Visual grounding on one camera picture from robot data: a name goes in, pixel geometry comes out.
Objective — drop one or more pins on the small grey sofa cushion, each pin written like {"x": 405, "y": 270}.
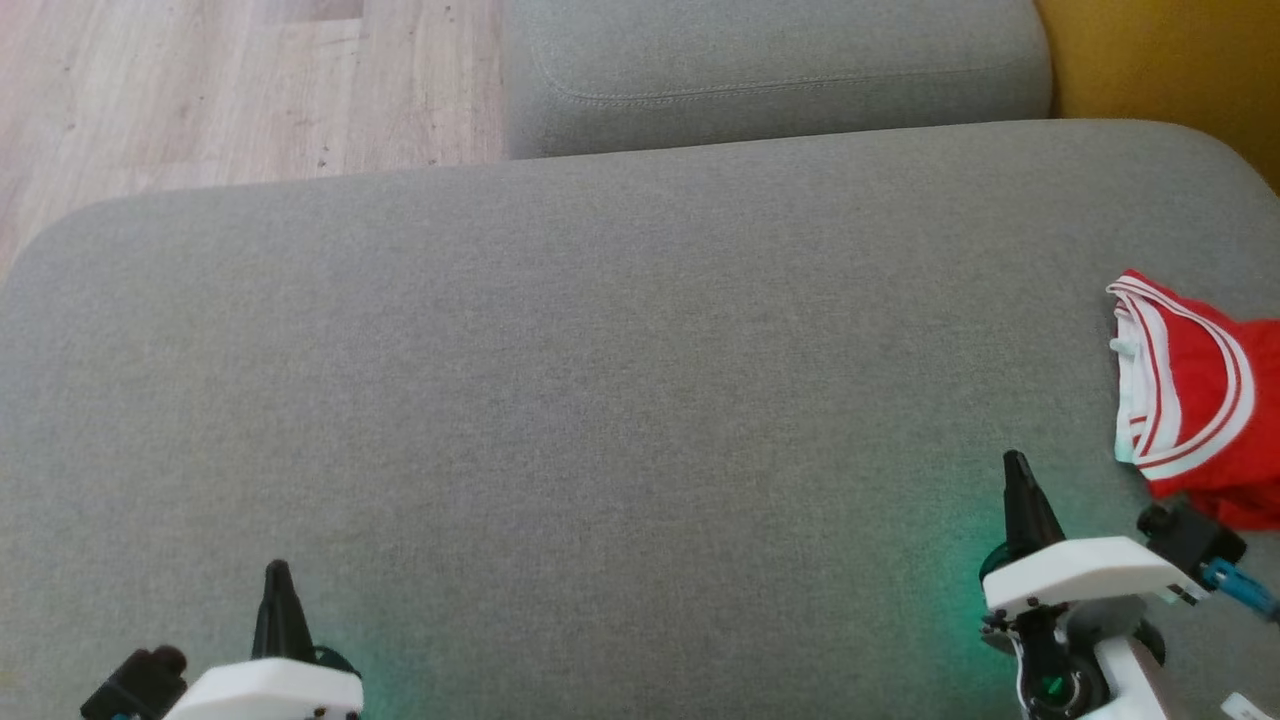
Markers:
{"x": 780, "y": 60}

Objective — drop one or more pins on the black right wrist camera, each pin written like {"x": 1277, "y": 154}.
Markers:
{"x": 1195, "y": 540}

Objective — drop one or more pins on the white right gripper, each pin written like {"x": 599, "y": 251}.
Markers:
{"x": 1080, "y": 575}

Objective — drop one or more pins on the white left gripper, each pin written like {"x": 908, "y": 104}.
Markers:
{"x": 270, "y": 695}

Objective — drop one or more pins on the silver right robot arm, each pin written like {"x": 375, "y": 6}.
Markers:
{"x": 1130, "y": 690}

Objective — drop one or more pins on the red white basketball garment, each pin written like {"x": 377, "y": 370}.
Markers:
{"x": 1200, "y": 380}

